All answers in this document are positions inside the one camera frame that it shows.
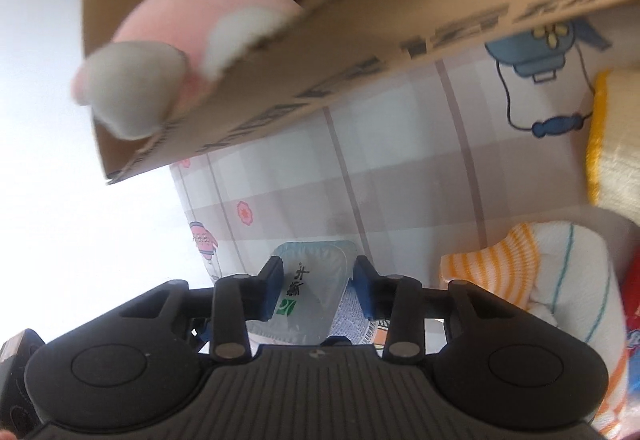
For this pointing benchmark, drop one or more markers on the printed cardboard box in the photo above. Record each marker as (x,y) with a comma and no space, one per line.
(400,69)

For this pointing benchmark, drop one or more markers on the pink plush toy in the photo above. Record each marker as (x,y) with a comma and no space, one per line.
(165,14)

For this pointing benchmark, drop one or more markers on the orange striped white sock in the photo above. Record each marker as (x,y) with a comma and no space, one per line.
(575,280)

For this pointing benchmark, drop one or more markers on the checked cartoon printed sheet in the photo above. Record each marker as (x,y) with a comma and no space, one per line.
(400,169)

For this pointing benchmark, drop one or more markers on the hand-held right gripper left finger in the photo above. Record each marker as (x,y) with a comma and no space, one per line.
(272,290)

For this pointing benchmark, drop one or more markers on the red toothpaste tube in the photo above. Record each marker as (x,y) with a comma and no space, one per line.
(634,310)

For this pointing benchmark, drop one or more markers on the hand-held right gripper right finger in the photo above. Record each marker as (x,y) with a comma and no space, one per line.
(363,290)

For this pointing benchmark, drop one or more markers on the white wet wipes packet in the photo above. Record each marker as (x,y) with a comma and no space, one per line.
(305,280)

